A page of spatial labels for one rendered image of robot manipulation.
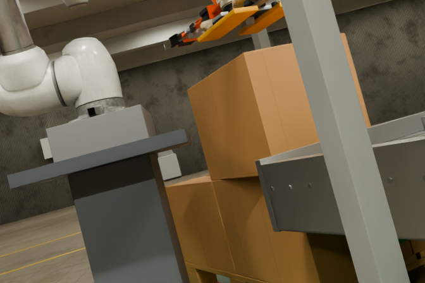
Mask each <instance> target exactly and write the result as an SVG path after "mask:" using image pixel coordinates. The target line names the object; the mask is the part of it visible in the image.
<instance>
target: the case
mask: <svg viewBox="0 0 425 283"><path fill-rule="evenodd" d="M340 35H341V38H342V42H343V46H344V48H345V53H346V55H347V59H348V63H349V66H350V70H351V74H352V78H353V80H354V84H355V88H356V91H357V95H358V98H359V102H360V106H361V109H362V113H363V116H364V120H365V123H366V127H367V128H369V127H371V124H370V121H369V117H368V114H367V110H366V106H365V103H364V99H363V96H362V92H361V89H360V85H359V81H358V78H357V74H356V72H355V67H354V63H353V61H352V57H351V53H350V49H349V46H348V42H347V38H346V36H345V33H341V34H340ZM187 92H188V96H189V99H190V103H191V106H192V110H193V114H194V118H195V122H196V125H197V129H198V132H199V136H200V141H201V144H202V148H203V151H204V155H205V158H206V163H207V167H208V170H209V175H210V177H211V181H214V180H221V179H235V178H247V177H255V176H259V175H258V172H257V167H256V163H255V161H256V160H259V159H263V158H266V157H270V156H272V155H276V154H280V153H283V152H287V151H289V150H293V149H296V148H300V147H304V146H307V145H311V144H313V143H317V142H319V138H318V135H317V131H316V126H315V124H314V120H313V116H312V112H311V108H310V105H309V101H308V98H307V94H306V91H305V87H304V83H303V80H302V76H301V73H300V69H299V65H298V62H297V58H296V55H295V51H294V48H293V44H292V43H291V44H285V45H279V46H275V47H269V48H265V49H259V50H255V51H249V52H244V53H243V54H241V55H239V56H238V57H236V58H235V59H233V60H232V61H230V62H229V63H227V64H226V65H224V66H223V67H221V68H220V69H218V70H217V71H215V72H213V73H212V74H210V75H209V76H207V77H206V78H204V79H203V80H201V81H200V82H198V83H197V84H195V85H194V86H192V87H190V88H189V89H188V90H187Z"/></svg>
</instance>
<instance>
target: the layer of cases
mask: <svg viewBox="0 0 425 283"><path fill-rule="evenodd" d="M165 188H166V193H167V196H168V201H169V205H170V208H171V213H172V215H173V220H174V223H175V227H176V231H177V235H178V239H179V242H180V246H181V249H182V254H183V258H184V261H185V262H189V263H194V264H197V265H202V266H205V267H209V268H214V269H217V270H222V271H225V272H229V273H233V274H237V275H242V276H245V277H250V278H253V279H257V280H262V281H265V282H270V283H353V282H355V281H357V280H358V279H357V274H356V272H355V268H354V263H353V261H352V256H351V254H350V250H349V247H348V243H347V239H346V235H337V234H319V233H309V232H292V231H281V232H274V231H273V227H272V224H271V220H270V217H269V213H268V208H267V206H266V201H265V198H264V194H263V191H262V187H261V183H260V179H259V176H255V177H247V178H235V179H221V180H214V181H211V177H210V175H209V174H206V175H204V176H200V177H197V178H193V179H189V180H186V181H182V182H180V183H176V184H172V185H169V186H165ZM400 248H401V250H402V255H403V259H404V258H407V257H409V256H411V255H413V254H416V253H418V252H420V251H422V250H425V241H420V240H408V241H406V242H404V243H401V244H400Z"/></svg>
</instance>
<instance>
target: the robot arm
mask: <svg viewBox="0 0 425 283"><path fill-rule="evenodd" d="M88 1H89V0H63V2H64V3H65V5H66V6H67V7H68V8H70V9H80V8H83V7H85V6H86V5H87V3H88ZM0 50H1V55H0V112H1V113H3V114H5V115H7V116H16V117H27V116H36V115H39V114H45V113H48V112H52V111H57V110H58V109H62V108H64V107H68V106H75V107H76V110H77V119H74V120H72V121H70V122H69V123H71V122H74V121H78V120H81V119H86V118H89V117H94V116H98V115H101V114H105V113H109V112H113V111H117V110H120V109H125V108H126V105H125V102H124V100H123V95H122V91H121V83H120V79H119V76H118V71H117V69H116V65H115V63H114V61H113V59H112V57H111V56H110V54H109V52H108V51H107V49H106V48H105V47H104V46H103V44H102V43H101V42H100V41H99V40H97V39H95V38H92V37H83V38H79V39H75V40H72V41H71V42H70V43H69V44H67V45H66V46H65V48H64V49H63V51H62V55H63V56H61V57H60V58H58V59H57V60H55V61H50V59H49V58H48V56H47V55H46V53H45V51H44V50H42V49H41V48H40V47H37V46H36V45H34V43H33V41H32V38H31V35H30V32H29V29H28V27H27V23H26V21H25V17H24V15H23V12H22V9H21V6H20V3H19V0H0Z"/></svg>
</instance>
